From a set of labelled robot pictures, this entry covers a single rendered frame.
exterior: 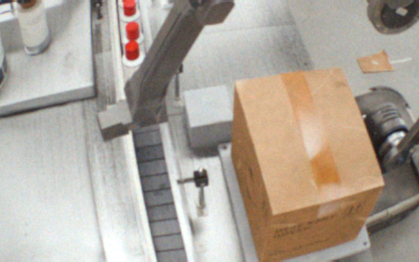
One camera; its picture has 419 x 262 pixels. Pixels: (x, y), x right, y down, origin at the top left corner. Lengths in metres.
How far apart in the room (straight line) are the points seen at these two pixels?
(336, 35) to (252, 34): 1.24
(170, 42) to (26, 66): 0.76
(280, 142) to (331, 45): 1.72
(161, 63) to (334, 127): 0.37
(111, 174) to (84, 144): 0.11
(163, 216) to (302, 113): 0.38
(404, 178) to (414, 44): 0.99
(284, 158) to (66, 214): 0.56
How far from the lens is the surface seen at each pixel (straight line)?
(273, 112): 1.28
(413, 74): 2.96
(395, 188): 2.28
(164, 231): 1.41
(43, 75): 1.70
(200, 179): 1.37
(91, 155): 1.58
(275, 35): 1.80
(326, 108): 1.30
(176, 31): 1.03
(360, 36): 3.02
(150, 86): 1.17
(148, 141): 1.53
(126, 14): 1.54
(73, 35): 1.77
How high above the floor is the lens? 2.16
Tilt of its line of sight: 56 degrees down
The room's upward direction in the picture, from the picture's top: 1 degrees clockwise
